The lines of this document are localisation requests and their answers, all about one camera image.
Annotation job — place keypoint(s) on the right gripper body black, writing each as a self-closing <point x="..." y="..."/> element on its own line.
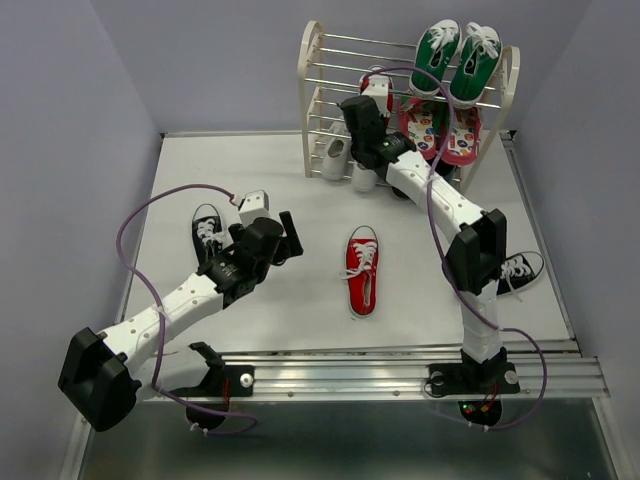
<point x="355" y="147"/>

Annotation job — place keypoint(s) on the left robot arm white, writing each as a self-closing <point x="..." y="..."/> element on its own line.
<point x="150" y="320"/>

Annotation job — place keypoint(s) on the aluminium mounting rail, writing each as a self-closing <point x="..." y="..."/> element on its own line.
<point x="377" y="375"/>

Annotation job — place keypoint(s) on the pink patterned slipper left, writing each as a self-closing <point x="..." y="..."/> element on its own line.
<point x="417" y="121"/>

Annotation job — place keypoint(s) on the pink patterned slipper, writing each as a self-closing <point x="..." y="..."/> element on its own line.
<point x="417" y="121"/>
<point x="462" y="144"/>

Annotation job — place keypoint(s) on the white sneaker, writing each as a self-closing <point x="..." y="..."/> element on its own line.
<point x="336" y="152"/>
<point x="362" y="179"/>

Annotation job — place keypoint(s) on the red sneaker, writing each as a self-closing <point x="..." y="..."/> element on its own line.
<point x="360" y="270"/>
<point x="373" y="68"/>

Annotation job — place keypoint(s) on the pink patterned slipper right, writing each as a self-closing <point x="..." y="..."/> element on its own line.
<point x="462" y="144"/>

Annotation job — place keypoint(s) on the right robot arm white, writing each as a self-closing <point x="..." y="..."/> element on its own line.
<point x="471" y="261"/>

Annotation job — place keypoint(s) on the green sneaker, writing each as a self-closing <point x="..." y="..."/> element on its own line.
<point x="435" y="49"/>
<point x="479" y="59"/>

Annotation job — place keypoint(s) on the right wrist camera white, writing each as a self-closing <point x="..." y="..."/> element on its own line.
<point x="379" y="90"/>

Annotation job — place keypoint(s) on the cream metal shoe rack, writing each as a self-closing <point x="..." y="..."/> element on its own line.
<point x="330" y="64"/>

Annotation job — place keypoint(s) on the black sneaker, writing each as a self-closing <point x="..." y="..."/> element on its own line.
<point x="208" y="232"/>
<point x="518" y="272"/>

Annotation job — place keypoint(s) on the green sneaker right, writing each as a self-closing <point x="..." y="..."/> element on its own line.
<point x="479" y="59"/>

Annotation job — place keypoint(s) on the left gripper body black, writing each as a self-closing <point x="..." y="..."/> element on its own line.
<point x="280" y="254"/>

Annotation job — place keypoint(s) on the green sneaker left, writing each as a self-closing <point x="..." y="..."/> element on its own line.
<point x="435" y="49"/>

